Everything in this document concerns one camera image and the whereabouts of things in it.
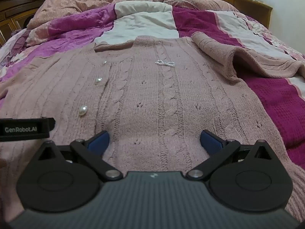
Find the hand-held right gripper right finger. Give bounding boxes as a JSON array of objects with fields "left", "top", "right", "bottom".
[{"left": 186, "top": 130, "right": 274, "bottom": 181}]

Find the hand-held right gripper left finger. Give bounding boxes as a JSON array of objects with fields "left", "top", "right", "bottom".
[{"left": 33, "top": 131, "right": 123, "bottom": 181}]

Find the pink knit sweater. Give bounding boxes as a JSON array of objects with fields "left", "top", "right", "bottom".
[{"left": 0, "top": 32, "right": 305, "bottom": 223}]

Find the patchwork magenta white bedspread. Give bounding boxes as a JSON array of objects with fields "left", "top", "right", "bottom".
[{"left": 0, "top": 1, "right": 305, "bottom": 170}]

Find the lavender frilled pillow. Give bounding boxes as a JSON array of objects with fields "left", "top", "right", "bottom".
[{"left": 0, "top": 30, "right": 30, "bottom": 60}]

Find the wooden headboard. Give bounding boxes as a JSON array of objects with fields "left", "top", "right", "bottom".
[{"left": 0, "top": 0, "right": 54, "bottom": 47}]

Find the pink speckled duvet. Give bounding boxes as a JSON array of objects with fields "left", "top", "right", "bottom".
[{"left": 31, "top": 0, "right": 241, "bottom": 31}]

